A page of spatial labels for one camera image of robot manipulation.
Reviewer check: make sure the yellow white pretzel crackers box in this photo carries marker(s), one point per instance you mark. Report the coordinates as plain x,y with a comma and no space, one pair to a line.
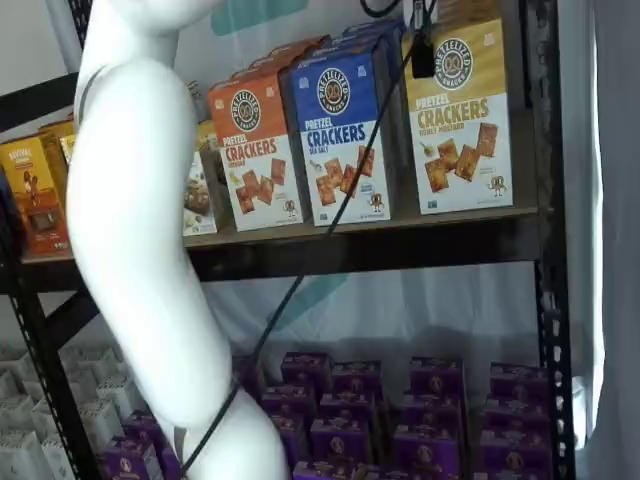
460,135

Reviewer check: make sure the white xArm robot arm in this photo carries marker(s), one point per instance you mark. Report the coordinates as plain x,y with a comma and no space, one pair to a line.
140,225

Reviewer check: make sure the black metal shelf rack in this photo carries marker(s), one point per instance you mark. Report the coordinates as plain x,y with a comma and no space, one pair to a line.
350,250

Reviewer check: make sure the blue pretzel crackers box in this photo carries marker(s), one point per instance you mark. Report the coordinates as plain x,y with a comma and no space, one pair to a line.
350,42
375,27
340,150

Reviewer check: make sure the orange pretzel crackers box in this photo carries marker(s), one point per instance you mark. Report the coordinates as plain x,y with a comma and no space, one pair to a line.
260,165
260,69
295,47

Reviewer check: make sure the purple Annie's box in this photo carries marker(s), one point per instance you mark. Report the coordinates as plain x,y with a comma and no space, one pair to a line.
130,457
142,427
435,375
515,452
325,471
430,410
357,377
305,367
287,432
287,400
347,407
425,450
517,380
515,412
340,440

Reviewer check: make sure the brown orange snack box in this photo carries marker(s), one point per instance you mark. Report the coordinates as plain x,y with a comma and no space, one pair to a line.
35,200
55,129

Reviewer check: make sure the small black hanging device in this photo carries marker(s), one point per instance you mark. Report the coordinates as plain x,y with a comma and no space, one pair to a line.
423,57

